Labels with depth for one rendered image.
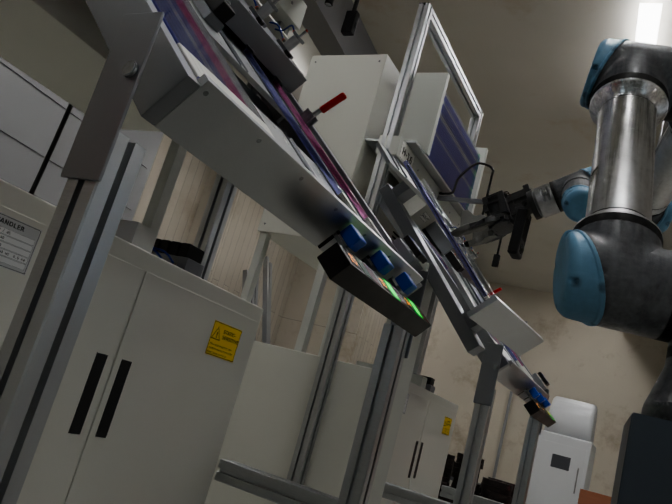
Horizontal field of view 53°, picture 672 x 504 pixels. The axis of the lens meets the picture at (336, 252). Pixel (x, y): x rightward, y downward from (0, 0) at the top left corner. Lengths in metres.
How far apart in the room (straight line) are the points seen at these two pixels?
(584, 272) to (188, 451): 0.76
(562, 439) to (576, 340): 3.32
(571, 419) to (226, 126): 7.71
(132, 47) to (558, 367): 10.65
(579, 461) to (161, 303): 7.22
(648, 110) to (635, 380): 10.08
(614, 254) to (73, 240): 0.62
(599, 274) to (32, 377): 0.63
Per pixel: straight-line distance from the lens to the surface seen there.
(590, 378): 11.10
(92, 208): 0.62
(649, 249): 0.92
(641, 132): 1.08
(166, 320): 1.15
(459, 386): 11.23
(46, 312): 0.60
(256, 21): 1.36
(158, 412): 1.19
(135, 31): 0.68
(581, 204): 1.50
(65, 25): 1.41
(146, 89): 0.70
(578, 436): 8.20
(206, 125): 0.72
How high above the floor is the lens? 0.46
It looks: 13 degrees up
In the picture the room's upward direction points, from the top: 16 degrees clockwise
